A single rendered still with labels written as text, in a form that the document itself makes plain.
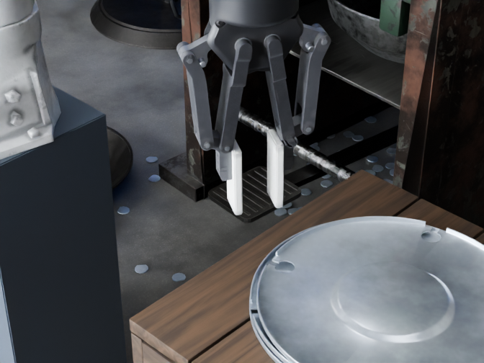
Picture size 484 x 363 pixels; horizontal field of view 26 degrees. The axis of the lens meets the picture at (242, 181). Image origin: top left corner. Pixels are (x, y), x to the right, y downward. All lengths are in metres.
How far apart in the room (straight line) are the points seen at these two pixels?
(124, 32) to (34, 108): 1.22
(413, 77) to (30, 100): 0.50
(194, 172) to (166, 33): 0.59
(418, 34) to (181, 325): 0.51
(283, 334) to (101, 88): 1.27
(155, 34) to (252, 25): 1.57
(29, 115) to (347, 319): 0.44
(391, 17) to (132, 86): 0.91
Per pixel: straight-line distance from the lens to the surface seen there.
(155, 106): 2.19
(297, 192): 1.64
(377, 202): 1.31
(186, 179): 1.91
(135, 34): 2.44
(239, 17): 0.86
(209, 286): 1.17
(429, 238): 1.24
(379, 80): 1.66
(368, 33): 1.65
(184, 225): 1.84
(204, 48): 0.89
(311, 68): 0.92
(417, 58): 1.39
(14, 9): 1.20
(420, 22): 1.37
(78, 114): 1.30
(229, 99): 0.91
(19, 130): 1.25
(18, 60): 1.22
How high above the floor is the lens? 1.11
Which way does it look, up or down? 34 degrees down
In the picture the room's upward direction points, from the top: straight up
